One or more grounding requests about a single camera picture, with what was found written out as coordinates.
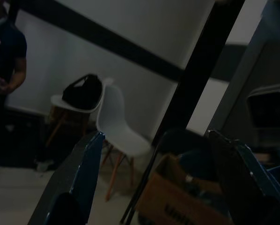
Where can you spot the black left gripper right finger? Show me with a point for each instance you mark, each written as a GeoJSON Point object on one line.
{"type": "Point", "coordinates": [245, 187]}

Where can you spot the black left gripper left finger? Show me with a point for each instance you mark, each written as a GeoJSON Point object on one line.
{"type": "Point", "coordinates": [83, 182]}

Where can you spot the crumpled white floor trash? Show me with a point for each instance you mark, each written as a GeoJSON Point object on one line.
{"type": "Point", "coordinates": [44, 165]}

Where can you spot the small white trash piece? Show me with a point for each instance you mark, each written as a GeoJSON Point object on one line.
{"type": "Point", "coordinates": [189, 178]}

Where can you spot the white shell chair wooden legs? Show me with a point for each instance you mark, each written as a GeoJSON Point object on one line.
{"type": "Point", "coordinates": [58, 100]}
{"type": "Point", "coordinates": [109, 122]}

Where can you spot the printed brown cardboard box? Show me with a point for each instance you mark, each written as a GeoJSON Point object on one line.
{"type": "Point", "coordinates": [158, 194]}

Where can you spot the black box with grey rim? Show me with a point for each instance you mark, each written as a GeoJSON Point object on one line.
{"type": "Point", "coordinates": [268, 110]}

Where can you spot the black handbag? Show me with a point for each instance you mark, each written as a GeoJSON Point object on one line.
{"type": "Point", "coordinates": [83, 93]}

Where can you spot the person in dark shirt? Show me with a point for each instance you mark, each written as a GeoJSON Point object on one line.
{"type": "Point", "coordinates": [9, 47]}

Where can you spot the dark vertical door post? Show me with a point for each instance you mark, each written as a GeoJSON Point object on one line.
{"type": "Point", "coordinates": [201, 70]}

